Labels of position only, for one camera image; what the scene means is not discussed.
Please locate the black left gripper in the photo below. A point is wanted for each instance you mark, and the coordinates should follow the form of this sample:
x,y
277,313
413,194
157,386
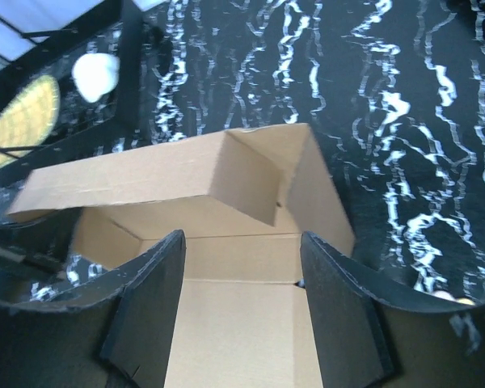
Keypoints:
x,y
35,251

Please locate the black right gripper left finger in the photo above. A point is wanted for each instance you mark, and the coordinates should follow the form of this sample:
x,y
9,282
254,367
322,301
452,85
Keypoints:
x,y
113,331

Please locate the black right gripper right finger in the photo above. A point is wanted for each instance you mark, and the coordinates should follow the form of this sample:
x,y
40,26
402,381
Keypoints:
x,y
371,331

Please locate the brown cardboard box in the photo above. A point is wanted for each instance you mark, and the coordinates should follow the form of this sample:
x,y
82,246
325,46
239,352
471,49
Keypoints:
x,y
243,198

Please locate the colourful flower toy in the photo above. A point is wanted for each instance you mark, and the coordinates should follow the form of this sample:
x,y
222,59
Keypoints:
x,y
448,296

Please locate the yellow woven plate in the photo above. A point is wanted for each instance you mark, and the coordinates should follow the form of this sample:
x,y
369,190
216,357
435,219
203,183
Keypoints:
x,y
29,118

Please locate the black wire dish rack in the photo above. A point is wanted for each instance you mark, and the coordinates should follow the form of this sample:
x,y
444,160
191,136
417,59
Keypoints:
x,y
114,27

